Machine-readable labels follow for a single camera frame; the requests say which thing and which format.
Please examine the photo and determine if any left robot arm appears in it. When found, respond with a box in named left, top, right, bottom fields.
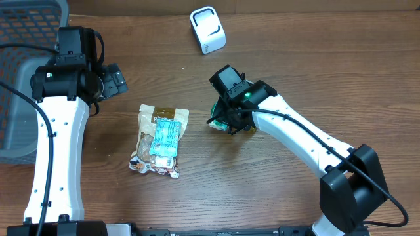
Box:
left=7, top=26, right=137, bottom=236

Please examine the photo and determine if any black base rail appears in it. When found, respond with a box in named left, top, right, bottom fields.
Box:
left=132, top=226, right=310, bottom=236

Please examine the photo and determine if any teal tissue pack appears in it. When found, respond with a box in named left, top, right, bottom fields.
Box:
left=209, top=104, right=228, bottom=131

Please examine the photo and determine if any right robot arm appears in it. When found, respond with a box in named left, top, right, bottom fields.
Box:
left=209, top=65, right=388, bottom=235

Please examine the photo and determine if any grey plastic shopping basket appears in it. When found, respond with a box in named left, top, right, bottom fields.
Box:
left=0, top=0, right=70, bottom=165

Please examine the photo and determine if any white barcode scanner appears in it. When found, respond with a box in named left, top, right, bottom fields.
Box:
left=190, top=6, right=226, bottom=54

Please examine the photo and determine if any yellow dish soap bottle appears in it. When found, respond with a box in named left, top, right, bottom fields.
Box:
left=248, top=126, right=257, bottom=133

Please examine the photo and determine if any teal wafer packet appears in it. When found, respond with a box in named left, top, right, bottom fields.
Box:
left=149, top=119, right=181, bottom=157

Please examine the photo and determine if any brown snack bag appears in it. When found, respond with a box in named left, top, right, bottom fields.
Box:
left=129, top=104, right=189, bottom=178

